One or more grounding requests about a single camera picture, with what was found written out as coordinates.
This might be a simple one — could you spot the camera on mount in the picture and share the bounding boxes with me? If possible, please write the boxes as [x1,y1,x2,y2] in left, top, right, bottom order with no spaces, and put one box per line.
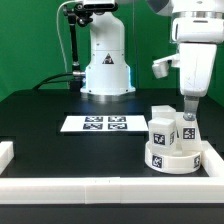
[83,0,116,10]

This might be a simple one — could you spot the black cables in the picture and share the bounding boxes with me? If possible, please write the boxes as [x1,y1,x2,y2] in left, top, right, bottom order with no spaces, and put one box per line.
[32,72,78,90]

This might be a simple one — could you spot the white U-shaped fence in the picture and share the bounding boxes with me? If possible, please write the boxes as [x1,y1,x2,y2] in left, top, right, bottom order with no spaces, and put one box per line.
[0,142,224,204]

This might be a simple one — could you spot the white marker base plate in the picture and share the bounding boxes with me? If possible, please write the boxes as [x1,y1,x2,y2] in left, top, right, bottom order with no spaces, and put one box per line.
[61,115,148,132]

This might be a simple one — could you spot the white cable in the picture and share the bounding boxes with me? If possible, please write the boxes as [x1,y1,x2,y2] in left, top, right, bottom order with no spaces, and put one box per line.
[55,0,78,73]

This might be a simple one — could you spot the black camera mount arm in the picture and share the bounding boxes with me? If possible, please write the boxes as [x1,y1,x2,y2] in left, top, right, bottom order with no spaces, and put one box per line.
[63,3,93,92]

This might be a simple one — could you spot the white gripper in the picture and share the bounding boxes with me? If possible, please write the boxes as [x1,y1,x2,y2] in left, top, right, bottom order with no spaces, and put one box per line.
[152,17,224,121]

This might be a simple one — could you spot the white round stool seat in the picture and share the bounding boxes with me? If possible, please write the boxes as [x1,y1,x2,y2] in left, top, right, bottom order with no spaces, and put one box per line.
[145,142,201,174]

